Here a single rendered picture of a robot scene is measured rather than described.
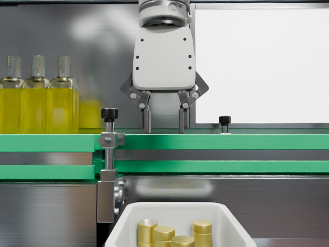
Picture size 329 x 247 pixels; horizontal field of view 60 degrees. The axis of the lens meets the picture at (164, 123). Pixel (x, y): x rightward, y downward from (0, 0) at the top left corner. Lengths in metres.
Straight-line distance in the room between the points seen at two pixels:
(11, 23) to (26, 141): 0.48
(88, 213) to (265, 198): 0.34
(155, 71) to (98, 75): 0.37
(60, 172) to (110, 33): 0.43
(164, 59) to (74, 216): 0.30
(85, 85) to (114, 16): 0.20
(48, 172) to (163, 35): 0.31
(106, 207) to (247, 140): 0.31
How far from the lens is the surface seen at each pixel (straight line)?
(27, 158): 0.57
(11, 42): 0.94
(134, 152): 0.61
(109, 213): 0.51
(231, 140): 0.61
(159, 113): 0.76
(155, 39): 0.46
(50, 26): 0.88
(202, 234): 0.51
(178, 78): 0.45
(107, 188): 0.51
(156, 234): 0.48
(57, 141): 0.54
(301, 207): 0.66
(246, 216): 0.63
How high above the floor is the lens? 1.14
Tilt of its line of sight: 2 degrees up
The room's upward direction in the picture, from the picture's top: straight up
